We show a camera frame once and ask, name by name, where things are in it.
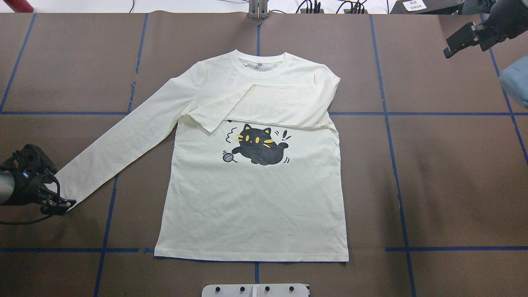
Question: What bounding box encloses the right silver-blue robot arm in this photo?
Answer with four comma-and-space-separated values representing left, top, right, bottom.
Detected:
443, 0, 528, 109

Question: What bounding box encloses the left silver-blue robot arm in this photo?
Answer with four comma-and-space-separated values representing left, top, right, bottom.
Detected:
0, 144, 77, 217

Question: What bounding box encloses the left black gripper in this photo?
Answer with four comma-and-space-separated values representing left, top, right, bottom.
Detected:
0, 144, 77, 216

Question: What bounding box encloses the red cylinder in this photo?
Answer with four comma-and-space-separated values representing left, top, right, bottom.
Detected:
3, 0, 34, 13

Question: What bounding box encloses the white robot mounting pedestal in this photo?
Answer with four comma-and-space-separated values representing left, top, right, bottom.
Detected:
201, 283, 311, 297

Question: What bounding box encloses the cream long-sleeve cat T-shirt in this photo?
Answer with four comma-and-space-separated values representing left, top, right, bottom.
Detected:
56, 50, 349, 262

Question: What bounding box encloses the aluminium frame post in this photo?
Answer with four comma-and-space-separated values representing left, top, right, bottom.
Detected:
247, 0, 269, 19

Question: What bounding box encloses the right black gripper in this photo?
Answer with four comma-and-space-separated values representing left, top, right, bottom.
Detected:
443, 14, 514, 59

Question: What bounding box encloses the black box with label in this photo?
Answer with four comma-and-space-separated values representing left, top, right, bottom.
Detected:
390, 0, 460, 15

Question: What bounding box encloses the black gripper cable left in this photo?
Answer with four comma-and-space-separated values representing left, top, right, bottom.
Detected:
0, 175, 62, 226

